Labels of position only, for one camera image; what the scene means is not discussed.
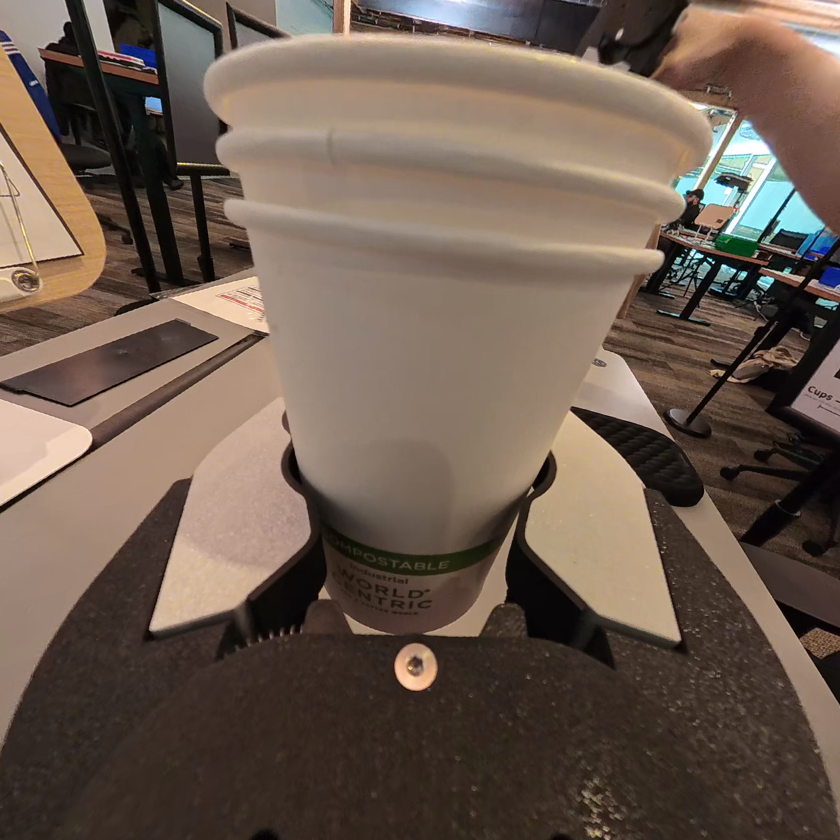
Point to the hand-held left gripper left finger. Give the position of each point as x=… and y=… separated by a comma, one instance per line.
x=229, y=538

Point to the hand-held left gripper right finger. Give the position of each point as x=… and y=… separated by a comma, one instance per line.
x=604, y=544

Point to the person's right forearm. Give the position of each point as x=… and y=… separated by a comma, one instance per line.
x=807, y=131

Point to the person's right hand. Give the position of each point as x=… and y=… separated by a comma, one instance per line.
x=715, y=56

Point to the black stanchion pole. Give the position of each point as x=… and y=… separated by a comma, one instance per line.
x=688, y=423

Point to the paper sheet in plastic sleeve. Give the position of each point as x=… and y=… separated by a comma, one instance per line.
x=229, y=308

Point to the green crate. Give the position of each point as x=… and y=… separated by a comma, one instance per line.
x=735, y=244

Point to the beige bag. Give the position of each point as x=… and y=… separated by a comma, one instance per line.
x=768, y=361

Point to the printed instruction sheet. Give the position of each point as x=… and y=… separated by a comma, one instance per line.
x=26, y=223

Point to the wooden document stand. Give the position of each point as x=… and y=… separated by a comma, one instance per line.
x=65, y=190

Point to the black sign stand with pole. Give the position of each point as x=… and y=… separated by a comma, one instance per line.
x=108, y=144

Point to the wooden office desk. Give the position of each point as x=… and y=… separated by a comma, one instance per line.
x=98, y=67

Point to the blue striped jacket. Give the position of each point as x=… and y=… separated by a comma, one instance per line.
x=6, y=43

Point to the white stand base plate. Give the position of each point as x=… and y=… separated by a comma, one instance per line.
x=33, y=446

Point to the white sign in black frame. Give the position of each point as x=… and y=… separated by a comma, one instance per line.
x=823, y=387

